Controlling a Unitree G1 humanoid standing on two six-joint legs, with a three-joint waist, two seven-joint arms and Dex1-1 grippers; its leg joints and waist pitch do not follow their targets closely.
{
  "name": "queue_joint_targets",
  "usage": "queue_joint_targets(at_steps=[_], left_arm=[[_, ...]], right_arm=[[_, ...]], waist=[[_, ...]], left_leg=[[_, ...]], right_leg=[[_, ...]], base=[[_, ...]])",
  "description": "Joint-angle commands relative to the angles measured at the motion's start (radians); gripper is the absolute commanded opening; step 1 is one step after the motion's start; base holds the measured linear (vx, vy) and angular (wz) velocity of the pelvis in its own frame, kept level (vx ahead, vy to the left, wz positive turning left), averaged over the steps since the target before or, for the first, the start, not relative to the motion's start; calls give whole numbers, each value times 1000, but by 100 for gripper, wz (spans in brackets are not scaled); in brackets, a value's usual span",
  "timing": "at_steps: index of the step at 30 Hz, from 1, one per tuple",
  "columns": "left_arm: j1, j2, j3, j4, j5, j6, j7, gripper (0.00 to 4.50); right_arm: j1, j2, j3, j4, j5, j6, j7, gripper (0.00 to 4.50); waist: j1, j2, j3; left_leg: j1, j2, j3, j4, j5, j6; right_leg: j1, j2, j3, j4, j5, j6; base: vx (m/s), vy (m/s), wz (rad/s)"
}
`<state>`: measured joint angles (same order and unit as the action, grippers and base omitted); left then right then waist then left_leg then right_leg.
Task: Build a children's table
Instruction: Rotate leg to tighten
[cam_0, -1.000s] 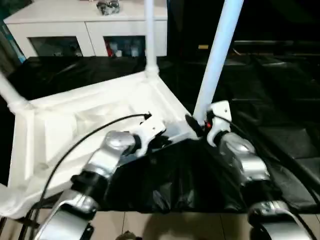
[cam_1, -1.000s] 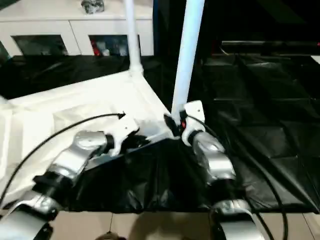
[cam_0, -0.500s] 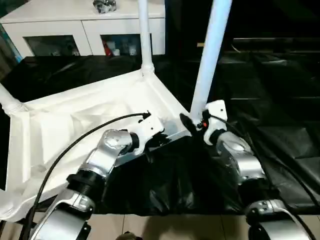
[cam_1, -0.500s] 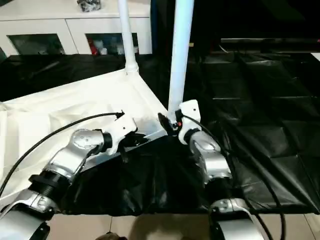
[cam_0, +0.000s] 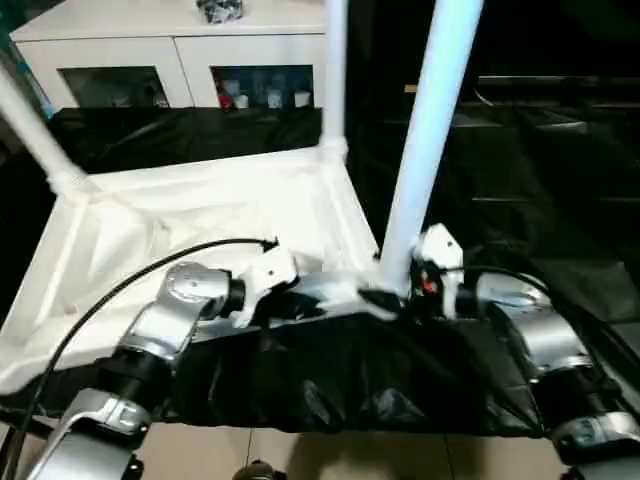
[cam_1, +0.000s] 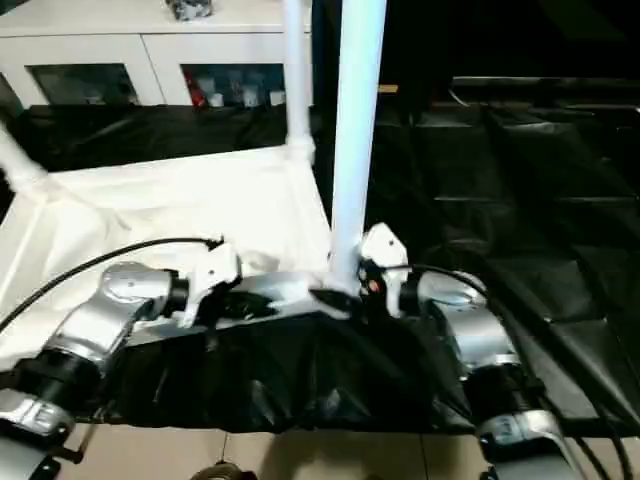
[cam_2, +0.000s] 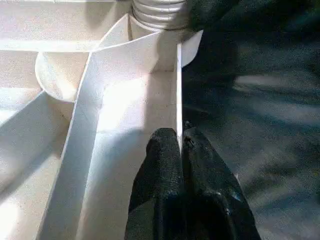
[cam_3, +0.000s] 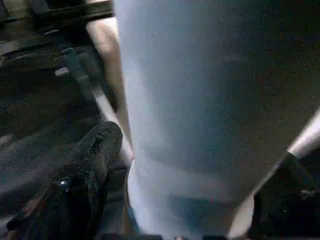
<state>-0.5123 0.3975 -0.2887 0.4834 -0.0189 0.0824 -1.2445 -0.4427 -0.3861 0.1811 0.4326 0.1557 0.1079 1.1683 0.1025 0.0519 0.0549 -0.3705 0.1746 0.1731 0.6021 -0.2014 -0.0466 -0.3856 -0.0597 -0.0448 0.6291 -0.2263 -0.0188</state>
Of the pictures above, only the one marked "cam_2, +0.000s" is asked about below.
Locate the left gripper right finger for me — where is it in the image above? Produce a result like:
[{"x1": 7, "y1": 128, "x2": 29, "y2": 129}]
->
[{"x1": 180, "y1": 122, "x2": 262, "y2": 240}]

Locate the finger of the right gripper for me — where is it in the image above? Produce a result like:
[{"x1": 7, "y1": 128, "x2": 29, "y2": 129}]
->
[{"x1": 184, "y1": 0, "x2": 238, "y2": 33}]

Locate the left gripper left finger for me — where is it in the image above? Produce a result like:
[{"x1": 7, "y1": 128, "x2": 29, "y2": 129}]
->
[{"x1": 124, "y1": 127, "x2": 185, "y2": 240}]

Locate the white plastic table leg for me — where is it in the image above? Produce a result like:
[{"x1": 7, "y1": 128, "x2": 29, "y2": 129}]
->
[{"x1": 131, "y1": 0, "x2": 188, "y2": 32}]

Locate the white plastic table top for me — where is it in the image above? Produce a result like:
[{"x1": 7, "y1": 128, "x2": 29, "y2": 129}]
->
[{"x1": 0, "y1": 0, "x2": 204, "y2": 240}]

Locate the black work mat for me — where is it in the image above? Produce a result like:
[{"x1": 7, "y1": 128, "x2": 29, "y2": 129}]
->
[{"x1": 179, "y1": 0, "x2": 320, "y2": 240}]

